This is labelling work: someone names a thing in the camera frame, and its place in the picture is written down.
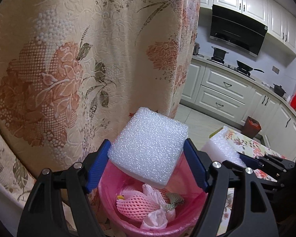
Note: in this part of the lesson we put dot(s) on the floral curtain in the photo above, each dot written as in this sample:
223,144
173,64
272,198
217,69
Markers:
64,54

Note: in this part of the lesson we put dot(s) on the black casserole pot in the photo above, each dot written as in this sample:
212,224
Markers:
279,90

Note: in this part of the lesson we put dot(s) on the black gas stove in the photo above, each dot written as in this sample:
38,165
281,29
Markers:
230,65

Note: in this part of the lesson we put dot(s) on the pink trash bin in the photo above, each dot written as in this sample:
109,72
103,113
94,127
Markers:
185,202

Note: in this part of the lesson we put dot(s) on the white lower cabinets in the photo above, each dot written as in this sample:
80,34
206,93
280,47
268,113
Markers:
224,91

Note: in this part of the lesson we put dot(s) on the small white plastic bag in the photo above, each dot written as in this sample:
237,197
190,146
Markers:
151,192

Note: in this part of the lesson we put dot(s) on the large white foam block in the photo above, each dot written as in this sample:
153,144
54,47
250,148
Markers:
148,145

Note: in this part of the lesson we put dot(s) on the pink foam fruit net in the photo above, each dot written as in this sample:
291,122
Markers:
135,205

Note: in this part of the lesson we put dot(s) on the black wok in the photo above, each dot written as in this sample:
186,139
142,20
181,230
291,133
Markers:
245,66

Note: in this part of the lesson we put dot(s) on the white cabinets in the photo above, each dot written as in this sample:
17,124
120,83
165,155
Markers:
251,2
224,91

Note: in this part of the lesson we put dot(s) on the white upper cabinets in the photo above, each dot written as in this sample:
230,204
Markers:
251,2

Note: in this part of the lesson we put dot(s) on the large white plastic bag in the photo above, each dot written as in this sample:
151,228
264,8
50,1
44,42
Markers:
154,218

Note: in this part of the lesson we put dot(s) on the green patterned wrapper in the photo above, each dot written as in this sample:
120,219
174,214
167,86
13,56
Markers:
174,200

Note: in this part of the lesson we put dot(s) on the black range hood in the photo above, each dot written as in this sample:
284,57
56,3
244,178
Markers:
236,29

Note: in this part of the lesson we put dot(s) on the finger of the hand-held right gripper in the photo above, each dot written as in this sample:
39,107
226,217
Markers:
276,180
273,163

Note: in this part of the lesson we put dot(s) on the black stock pot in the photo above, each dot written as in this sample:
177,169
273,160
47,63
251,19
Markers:
219,53

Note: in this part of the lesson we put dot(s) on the steel pressure cooker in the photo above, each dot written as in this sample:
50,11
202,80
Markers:
196,49

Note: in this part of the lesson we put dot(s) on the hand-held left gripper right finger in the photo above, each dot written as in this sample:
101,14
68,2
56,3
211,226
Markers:
196,165

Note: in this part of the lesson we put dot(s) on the red thermos jug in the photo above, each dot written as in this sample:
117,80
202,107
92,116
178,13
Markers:
295,100

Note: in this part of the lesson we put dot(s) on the red floor waste bin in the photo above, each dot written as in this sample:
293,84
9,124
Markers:
251,128

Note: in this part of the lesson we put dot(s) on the long white foam block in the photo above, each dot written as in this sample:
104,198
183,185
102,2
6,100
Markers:
219,148

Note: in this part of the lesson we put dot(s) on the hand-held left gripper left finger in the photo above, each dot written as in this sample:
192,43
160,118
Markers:
98,165

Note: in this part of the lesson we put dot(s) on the wall outlet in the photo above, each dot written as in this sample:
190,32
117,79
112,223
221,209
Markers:
275,69

